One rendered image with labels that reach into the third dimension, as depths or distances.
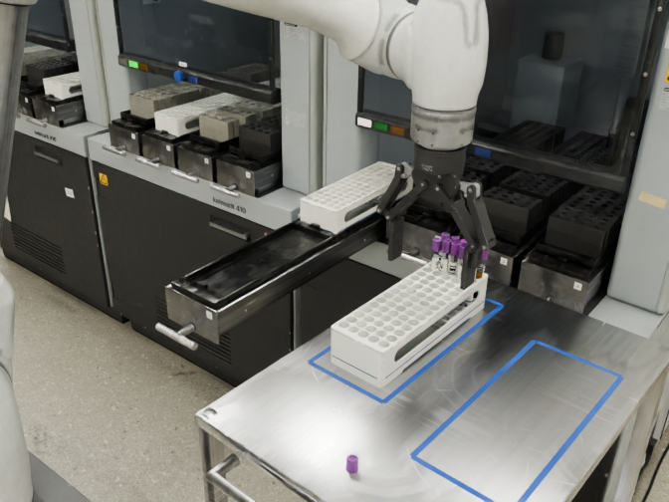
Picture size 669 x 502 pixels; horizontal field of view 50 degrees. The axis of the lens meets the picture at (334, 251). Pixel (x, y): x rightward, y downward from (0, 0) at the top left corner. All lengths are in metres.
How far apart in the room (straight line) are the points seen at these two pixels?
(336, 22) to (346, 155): 0.70
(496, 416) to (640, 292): 0.55
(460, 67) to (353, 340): 0.40
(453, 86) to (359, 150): 0.75
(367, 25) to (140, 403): 1.59
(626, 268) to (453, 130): 0.59
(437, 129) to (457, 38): 0.13
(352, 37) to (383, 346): 0.45
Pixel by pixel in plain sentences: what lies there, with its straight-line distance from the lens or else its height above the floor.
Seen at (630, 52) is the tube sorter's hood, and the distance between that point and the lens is 1.36.
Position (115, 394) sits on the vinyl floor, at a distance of 2.42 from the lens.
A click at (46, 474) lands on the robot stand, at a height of 0.70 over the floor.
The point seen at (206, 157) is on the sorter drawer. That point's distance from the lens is 1.94.
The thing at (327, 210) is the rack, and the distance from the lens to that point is 1.47.
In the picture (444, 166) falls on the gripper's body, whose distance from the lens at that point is 1.03.
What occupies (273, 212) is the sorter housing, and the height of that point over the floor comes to 0.71.
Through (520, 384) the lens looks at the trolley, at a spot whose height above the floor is 0.82.
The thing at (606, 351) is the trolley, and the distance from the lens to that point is 1.21.
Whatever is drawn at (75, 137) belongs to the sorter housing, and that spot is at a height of 0.72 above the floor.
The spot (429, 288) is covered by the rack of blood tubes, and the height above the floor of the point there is 0.88.
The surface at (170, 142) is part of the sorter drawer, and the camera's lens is 2.05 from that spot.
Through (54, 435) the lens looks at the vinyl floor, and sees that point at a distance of 2.32.
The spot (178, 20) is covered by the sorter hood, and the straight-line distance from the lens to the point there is 2.02.
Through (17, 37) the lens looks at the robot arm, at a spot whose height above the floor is 1.29.
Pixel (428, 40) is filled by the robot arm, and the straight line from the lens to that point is 0.98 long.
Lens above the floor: 1.47
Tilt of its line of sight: 28 degrees down
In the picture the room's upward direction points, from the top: 1 degrees clockwise
